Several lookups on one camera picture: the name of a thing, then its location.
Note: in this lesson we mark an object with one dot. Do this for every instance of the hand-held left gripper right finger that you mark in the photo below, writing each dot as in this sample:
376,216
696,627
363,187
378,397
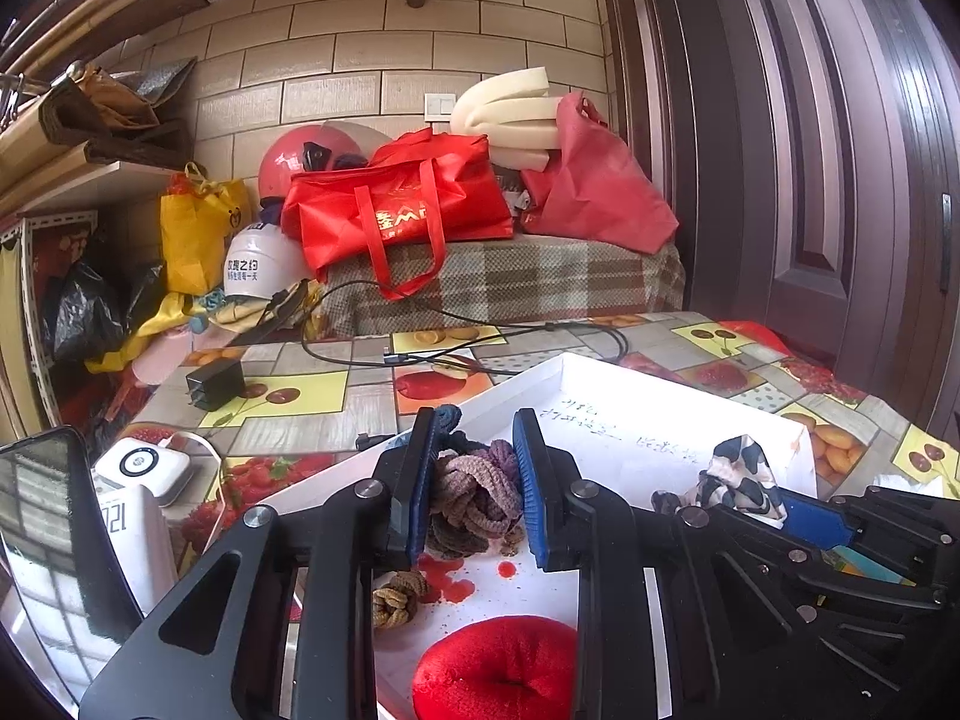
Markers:
531,495

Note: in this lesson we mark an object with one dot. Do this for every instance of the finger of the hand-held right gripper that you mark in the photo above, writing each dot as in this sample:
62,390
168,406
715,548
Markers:
870,606
814,521

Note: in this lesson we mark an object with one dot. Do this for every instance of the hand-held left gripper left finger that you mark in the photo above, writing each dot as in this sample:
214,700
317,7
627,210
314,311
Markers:
409,510

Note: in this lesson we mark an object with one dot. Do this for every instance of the white cardboard box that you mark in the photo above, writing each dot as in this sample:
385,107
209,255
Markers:
622,420

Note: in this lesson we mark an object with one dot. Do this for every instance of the colourful small packet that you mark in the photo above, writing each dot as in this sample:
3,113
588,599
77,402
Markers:
870,566

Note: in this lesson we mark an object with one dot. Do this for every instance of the black white patterned scrunchie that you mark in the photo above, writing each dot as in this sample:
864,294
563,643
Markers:
739,472

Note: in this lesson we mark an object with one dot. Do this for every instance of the fruit print tablecloth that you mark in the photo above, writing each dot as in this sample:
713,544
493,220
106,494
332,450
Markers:
337,397

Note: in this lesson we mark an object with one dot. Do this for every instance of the red plush scrunchie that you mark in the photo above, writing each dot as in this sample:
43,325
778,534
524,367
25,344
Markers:
495,667

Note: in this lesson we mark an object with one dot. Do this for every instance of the plaid cloth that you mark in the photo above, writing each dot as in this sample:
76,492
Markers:
525,277

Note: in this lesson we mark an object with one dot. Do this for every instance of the black charger adapter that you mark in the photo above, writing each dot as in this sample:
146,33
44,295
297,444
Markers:
215,384

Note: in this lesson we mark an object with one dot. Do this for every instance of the white square device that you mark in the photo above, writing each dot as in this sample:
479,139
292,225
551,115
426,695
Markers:
142,466

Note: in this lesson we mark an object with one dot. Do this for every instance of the pink cloth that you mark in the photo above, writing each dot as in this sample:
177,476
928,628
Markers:
169,360

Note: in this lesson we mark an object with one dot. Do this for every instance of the white helmet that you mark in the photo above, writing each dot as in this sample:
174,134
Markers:
259,262

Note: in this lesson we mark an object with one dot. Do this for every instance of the red fabric tote bag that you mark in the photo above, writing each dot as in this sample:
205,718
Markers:
405,202

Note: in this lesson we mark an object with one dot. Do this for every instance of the yellow cloth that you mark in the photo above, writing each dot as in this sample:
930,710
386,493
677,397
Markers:
124,349

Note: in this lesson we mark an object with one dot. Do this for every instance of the yellow tote bag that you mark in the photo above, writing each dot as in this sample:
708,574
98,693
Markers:
196,236

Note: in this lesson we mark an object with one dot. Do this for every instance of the black glossy tablet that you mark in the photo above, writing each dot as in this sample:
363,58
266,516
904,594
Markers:
52,540

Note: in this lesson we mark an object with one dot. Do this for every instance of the red helmet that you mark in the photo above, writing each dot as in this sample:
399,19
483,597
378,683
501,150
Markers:
289,161

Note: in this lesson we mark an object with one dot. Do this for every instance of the cream foam pad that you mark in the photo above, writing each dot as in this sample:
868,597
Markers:
510,120

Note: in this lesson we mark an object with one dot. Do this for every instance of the black plastic bag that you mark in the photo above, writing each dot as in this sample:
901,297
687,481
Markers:
82,307

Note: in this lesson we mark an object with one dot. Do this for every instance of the folded brown mat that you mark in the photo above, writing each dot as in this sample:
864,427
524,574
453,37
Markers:
97,116

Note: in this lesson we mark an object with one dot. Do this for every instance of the white wall switch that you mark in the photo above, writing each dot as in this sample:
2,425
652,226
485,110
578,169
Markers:
441,106

